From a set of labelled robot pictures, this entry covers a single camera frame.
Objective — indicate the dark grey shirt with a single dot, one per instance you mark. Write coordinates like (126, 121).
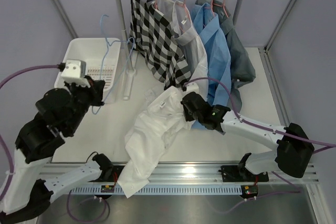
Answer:
(242, 71)

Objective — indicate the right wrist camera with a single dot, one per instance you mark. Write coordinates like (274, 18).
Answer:
(190, 87)

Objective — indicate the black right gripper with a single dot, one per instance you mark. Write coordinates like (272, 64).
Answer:
(188, 117)

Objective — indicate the blue shirt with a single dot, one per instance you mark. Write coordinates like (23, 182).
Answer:
(206, 24)

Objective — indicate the white plastic basket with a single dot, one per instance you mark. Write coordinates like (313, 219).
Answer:
(103, 61)

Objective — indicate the right aluminium frame post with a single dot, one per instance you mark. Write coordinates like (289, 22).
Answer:
(283, 18)

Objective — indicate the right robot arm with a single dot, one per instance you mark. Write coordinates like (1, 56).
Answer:
(289, 147)

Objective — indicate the aluminium frame post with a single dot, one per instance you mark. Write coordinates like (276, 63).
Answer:
(283, 18)
(64, 17)

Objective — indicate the left aluminium frame post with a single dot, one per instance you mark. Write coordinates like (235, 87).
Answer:
(64, 17)

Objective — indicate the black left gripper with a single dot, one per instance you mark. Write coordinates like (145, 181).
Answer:
(96, 89)

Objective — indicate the black white checkered shirt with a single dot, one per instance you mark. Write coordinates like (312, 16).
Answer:
(154, 40)

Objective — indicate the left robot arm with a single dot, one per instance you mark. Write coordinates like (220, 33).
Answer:
(60, 112)

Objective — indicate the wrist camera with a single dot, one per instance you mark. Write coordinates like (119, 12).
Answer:
(75, 72)
(190, 87)

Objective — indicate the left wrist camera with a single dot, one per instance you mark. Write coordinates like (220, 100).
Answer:
(75, 72)

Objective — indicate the light blue slotted cable duct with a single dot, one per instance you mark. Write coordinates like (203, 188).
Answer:
(161, 190)

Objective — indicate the aluminium mounting rail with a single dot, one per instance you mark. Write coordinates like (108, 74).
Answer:
(167, 173)

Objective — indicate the light grey white shirt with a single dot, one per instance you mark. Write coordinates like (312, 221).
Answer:
(179, 27)

